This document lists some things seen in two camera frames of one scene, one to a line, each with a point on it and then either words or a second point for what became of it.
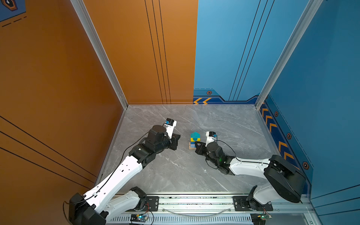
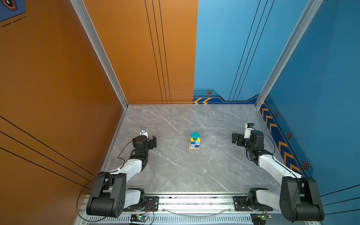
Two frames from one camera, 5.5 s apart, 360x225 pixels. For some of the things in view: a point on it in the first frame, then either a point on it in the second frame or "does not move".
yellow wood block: [191, 139] does not move
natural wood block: [191, 148] does not move
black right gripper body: [202, 150] to [241, 141]
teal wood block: [195, 135] does not move
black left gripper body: [172, 145] to [151, 144]
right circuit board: [265, 216] does not move
